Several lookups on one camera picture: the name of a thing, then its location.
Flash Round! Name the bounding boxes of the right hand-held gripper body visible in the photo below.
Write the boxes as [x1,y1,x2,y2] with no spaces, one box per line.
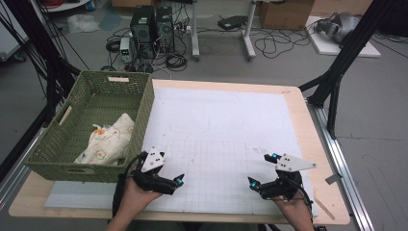
[258,153,317,202]

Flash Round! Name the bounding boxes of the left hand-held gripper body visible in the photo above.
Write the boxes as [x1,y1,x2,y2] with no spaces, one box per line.
[132,146,177,195]

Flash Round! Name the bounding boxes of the cream cloth with flower print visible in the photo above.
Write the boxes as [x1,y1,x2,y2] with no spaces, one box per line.
[73,113,137,167]

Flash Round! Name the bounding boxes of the green woven basket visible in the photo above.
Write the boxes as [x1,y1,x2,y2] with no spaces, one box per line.
[24,70,156,184]

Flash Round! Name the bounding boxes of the person's right hand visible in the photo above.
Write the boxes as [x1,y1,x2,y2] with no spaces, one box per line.
[272,192,315,224]

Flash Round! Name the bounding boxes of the person's left hand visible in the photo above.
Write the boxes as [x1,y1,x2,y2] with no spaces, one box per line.
[118,178,163,217]

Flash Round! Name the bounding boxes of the thin wooden stick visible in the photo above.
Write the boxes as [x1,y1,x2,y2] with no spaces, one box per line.
[313,196,336,221]

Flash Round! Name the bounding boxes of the grey tape piece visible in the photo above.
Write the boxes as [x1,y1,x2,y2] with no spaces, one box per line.
[324,172,344,186]

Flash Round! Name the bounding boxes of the person's dark grey clothing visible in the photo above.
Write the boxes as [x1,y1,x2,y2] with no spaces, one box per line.
[128,220,268,231]

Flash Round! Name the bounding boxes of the white grid mat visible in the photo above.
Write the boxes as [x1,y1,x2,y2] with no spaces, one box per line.
[44,87,319,217]

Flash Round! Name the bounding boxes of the small white power supply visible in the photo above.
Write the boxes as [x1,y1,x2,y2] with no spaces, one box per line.
[119,37,133,64]

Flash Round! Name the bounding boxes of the black computer tower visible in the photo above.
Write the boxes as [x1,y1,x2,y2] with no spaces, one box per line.
[129,5,158,61]
[155,6,176,54]

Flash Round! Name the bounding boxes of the white floor board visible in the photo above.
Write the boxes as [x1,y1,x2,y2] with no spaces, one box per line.
[306,15,382,59]

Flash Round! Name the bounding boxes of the white desk leg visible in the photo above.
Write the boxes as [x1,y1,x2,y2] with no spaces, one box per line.
[191,0,201,62]
[242,0,258,61]

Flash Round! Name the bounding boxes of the flat black device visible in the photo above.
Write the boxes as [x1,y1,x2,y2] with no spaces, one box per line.
[217,14,248,32]

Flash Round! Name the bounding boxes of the brown cardboard box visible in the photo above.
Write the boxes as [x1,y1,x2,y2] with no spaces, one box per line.
[259,0,316,31]

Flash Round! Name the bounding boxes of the grey rounded device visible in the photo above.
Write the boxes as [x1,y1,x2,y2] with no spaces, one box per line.
[314,12,362,44]

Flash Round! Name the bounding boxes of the clear plastic bag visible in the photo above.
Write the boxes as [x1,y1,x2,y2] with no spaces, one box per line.
[66,13,101,35]

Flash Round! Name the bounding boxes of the large flat cardboard box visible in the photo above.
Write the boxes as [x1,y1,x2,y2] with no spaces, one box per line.
[310,0,374,17]

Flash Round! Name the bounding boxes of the white round table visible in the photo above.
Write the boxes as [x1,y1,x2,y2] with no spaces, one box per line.
[41,0,92,13]

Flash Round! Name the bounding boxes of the white cabinet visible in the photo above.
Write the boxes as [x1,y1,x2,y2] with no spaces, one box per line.
[0,0,30,62]

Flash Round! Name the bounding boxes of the right hand-held gripper cable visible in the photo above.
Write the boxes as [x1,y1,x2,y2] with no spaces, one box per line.
[288,179,328,231]

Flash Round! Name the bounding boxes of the hand-held gripper cable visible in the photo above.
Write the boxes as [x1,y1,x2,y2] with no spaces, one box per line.
[112,151,148,219]
[288,179,328,231]

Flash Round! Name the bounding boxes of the left hand-held gripper cable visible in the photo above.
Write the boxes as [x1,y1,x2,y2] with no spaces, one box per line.
[112,151,148,219]

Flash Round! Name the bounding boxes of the aluminium rail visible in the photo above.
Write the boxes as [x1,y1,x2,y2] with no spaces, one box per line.
[306,99,374,231]
[0,126,46,210]

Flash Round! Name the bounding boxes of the coiled black cable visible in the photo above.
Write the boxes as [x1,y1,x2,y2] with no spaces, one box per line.
[165,52,189,72]

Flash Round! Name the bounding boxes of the loose black floor cables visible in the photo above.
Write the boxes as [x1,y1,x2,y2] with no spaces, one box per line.
[254,27,311,60]

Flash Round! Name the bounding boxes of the black metal stand with cables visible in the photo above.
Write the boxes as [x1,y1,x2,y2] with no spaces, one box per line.
[0,0,81,118]

